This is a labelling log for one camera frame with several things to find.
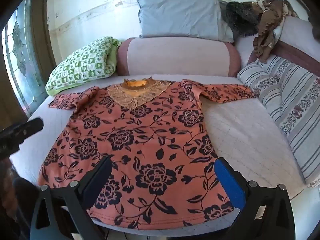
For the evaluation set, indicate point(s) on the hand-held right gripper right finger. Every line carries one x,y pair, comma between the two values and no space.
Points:
228,180

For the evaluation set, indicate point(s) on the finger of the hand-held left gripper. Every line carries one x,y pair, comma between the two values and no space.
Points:
27,127

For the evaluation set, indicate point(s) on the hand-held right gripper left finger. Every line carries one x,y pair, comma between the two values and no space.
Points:
100,177

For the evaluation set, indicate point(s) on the orange floral shirt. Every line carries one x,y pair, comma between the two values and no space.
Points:
147,142

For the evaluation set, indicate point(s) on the bed with white quilted sheet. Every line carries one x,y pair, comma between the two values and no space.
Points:
250,140

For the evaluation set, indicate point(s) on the stained glass window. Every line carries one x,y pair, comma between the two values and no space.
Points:
22,55

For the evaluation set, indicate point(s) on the green white patterned pillow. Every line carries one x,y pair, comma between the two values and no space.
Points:
82,63

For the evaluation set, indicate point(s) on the small striped floral pillow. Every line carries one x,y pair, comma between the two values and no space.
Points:
262,87

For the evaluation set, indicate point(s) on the large striped floral pillow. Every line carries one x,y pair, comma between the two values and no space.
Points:
300,110

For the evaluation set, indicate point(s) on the pink white bolster cushion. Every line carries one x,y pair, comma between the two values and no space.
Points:
175,55

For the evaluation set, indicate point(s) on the white maroon bolster cushion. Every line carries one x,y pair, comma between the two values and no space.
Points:
297,37

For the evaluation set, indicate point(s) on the brown ruffled garment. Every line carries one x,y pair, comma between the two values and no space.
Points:
268,22

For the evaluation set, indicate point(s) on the dark furry garment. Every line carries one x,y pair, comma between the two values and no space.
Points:
240,17

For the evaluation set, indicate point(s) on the grey blue pillow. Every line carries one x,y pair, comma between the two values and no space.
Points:
180,17

